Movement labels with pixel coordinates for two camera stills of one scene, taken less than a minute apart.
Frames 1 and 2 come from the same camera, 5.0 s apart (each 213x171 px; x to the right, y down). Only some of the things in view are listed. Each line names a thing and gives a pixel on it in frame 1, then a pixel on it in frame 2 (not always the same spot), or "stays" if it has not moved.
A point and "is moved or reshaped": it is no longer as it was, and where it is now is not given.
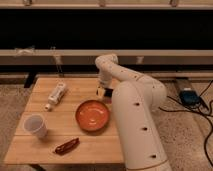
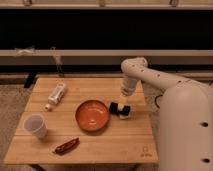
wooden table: [66, 121] stays
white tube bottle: [55, 96] stays
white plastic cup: [35, 123] stays
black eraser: [108, 92] is moved or reshaped
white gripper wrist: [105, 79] → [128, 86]
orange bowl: [92, 115] stays
